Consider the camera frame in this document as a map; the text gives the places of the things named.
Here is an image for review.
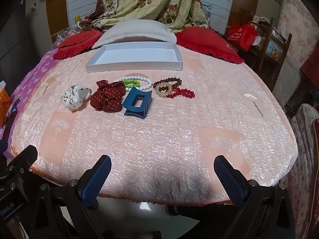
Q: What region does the gold spiral hair tie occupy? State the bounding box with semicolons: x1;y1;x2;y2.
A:
155;83;173;96

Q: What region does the white cardboard tray box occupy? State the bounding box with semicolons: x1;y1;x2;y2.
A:
85;42;183;74

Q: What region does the floral pink blanket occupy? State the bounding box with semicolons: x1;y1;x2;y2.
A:
287;103;319;239

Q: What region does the red shopping bag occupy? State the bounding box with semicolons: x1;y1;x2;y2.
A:
225;22;258;51

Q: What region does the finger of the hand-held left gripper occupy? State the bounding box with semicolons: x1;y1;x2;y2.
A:
7;145;38;180

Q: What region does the blue hair claw clip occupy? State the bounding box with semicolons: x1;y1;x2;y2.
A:
122;87;152;119

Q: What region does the floral yellow quilt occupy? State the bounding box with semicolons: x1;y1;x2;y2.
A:
87;0;210;31

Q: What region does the wooden shelf rack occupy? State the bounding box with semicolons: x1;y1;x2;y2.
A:
249;17;292;92

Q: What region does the wooden door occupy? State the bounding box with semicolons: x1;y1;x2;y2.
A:
46;0;71;38

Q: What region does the pink quilted bedspread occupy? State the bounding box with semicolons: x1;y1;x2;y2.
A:
9;43;299;206

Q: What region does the purple printed sheet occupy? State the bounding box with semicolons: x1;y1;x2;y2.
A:
0;50;60;140

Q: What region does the white pillow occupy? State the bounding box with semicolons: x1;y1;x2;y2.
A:
92;20;178;50

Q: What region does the clear plastic bag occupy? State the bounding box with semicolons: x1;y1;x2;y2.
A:
54;22;84;48

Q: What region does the white polka dot scrunchie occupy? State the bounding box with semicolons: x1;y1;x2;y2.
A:
61;85;92;112

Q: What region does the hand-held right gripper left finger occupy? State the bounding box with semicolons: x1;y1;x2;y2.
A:
30;155;112;239

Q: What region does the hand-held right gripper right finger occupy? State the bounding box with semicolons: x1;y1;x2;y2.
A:
214;155;291;239

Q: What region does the red polka dot scrunchie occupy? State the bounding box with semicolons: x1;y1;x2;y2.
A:
90;79;127;112

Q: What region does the white bead bracelet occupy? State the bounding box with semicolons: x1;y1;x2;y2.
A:
115;76;152;91

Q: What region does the red frilled cushion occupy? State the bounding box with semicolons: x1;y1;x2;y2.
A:
53;28;104;60
174;26;245;64

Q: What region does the brown bead bracelet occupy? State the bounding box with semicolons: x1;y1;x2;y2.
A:
153;78;183;88

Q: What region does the pink floral curtain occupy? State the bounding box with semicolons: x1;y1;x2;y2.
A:
277;0;319;68

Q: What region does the green bead bracelet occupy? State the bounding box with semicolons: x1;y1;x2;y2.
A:
124;79;141;92

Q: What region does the orange plastic basket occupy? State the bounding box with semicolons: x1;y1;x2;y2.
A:
0;81;12;127

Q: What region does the grey refrigerator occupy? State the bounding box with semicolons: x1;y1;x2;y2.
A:
0;0;48;97

